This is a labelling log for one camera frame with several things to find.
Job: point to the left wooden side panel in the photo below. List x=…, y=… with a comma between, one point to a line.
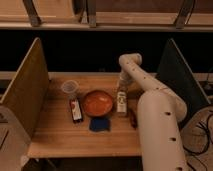
x=22, y=101

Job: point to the white bottle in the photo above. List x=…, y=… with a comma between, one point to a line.
x=122, y=103

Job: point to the orange bowl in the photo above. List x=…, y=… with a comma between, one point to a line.
x=97, y=103

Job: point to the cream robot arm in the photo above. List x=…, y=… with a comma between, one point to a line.
x=159, y=110

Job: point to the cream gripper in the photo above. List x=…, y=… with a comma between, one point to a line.
x=124, y=80

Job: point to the clear plastic cup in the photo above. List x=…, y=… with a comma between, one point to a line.
x=70, y=88

